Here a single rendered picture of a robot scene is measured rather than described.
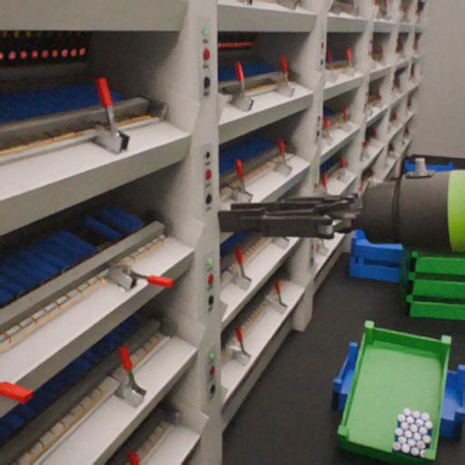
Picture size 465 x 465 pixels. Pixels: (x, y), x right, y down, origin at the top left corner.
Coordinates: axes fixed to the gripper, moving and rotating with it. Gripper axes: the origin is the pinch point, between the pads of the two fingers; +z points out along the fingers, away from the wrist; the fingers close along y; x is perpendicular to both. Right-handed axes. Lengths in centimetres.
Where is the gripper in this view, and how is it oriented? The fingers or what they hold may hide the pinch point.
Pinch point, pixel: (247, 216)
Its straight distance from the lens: 74.0
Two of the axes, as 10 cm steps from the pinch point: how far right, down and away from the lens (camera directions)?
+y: -4.4, 2.9, -8.5
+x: 1.5, 9.6, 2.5
